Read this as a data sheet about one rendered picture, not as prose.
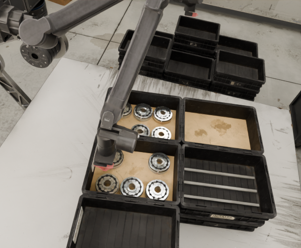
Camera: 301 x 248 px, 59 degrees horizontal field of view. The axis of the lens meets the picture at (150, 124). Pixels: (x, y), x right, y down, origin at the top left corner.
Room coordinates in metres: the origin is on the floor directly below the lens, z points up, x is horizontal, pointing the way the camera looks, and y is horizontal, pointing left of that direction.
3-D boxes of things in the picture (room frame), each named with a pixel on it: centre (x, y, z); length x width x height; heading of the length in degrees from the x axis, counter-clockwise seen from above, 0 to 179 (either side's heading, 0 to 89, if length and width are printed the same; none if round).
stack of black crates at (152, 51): (1.87, 0.15, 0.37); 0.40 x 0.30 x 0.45; 85
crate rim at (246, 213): (0.57, -0.37, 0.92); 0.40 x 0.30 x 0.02; 93
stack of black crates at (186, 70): (1.84, -0.25, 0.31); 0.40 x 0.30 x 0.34; 85
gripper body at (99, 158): (0.47, 0.14, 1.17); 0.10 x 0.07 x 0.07; 1
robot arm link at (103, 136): (0.47, 0.13, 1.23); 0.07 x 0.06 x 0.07; 84
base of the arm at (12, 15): (0.70, 0.47, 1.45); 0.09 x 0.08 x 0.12; 175
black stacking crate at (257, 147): (0.87, -0.35, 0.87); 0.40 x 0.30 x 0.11; 93
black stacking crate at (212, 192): (0.57, -0.37, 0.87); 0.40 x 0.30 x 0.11; 93
